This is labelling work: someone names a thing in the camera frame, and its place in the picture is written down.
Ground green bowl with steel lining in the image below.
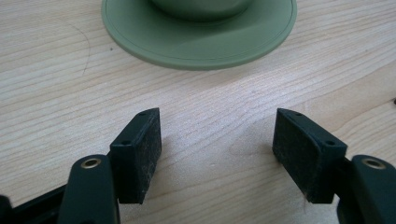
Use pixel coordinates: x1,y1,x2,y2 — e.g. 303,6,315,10
150,0,255,22

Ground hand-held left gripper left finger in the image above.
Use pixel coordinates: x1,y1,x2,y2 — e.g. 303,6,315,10
109,107,163,205

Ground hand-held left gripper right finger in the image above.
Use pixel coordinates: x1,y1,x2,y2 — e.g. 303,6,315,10
272,107,348,204

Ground green round saucer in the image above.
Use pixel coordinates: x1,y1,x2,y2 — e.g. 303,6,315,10
101,0,298,71

